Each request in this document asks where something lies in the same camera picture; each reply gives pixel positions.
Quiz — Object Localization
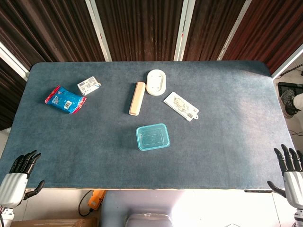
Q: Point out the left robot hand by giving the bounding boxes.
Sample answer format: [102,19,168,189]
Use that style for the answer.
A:
[0,150,45,209]

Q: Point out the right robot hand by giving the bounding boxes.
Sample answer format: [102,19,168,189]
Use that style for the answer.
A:
[267,143,303,210]

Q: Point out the teal translucent plastic container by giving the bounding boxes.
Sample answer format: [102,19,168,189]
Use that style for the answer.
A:
[138,143,171,151]

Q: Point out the grey robot base cover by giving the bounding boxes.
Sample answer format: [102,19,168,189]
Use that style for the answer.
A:
[99,190,185,227]

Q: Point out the blue-grey table cloth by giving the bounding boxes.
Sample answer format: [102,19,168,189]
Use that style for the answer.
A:
[0,61,299,190]

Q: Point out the orange tool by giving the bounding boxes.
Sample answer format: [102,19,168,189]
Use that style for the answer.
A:
[88,190,106,211]

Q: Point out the white trouser leg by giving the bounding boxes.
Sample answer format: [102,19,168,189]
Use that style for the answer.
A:
[293,93,303,111]

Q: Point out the grey knit shoe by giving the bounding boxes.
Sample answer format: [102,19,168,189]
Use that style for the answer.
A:
[281,89,297,119]

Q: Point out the blue red snack packet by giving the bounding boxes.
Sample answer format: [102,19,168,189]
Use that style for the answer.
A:
[45,85,87,114]

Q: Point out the black floor device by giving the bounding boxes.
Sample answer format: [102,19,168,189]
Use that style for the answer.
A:
[277,81,303,95]

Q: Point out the small white printed carton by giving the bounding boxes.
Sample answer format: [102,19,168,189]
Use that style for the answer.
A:
[77,76,102,96]

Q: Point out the white printed rectangular board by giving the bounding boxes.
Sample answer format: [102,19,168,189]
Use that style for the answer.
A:
[163,91,199,122]

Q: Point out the grey rounded robot chest piece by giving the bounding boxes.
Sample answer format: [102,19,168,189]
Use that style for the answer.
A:
[125,212,175,227]

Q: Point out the long beige cutlery case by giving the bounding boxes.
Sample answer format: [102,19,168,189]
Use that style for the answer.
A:
[128,81,146,116]

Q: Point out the white oval soap dish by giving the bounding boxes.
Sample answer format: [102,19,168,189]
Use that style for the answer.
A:
[146,69,167,96]

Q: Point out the black looped cable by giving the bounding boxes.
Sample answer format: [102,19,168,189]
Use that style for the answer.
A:
[79,190,95,217]

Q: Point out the white metal frame post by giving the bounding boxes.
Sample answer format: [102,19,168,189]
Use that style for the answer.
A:
[85,0,112,61]
[217,0,253,61]
[271,44,303,80]
[0,41,30,81]
[174,0,196,61]

